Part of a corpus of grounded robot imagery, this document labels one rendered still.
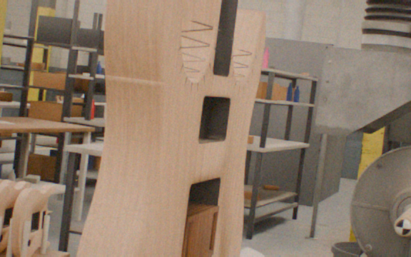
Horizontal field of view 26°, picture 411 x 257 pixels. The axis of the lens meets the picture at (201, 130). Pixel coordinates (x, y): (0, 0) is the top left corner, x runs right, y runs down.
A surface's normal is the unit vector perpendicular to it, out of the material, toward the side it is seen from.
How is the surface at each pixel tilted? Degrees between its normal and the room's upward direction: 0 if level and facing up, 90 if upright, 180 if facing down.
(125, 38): 104
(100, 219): 61
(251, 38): 72
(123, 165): 83
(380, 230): 95
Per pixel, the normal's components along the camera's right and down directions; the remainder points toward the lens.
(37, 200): 0.97, 0.11
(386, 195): -0.43, -0.07
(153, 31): -0.29, 0.18
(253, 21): -0.21, -0.36
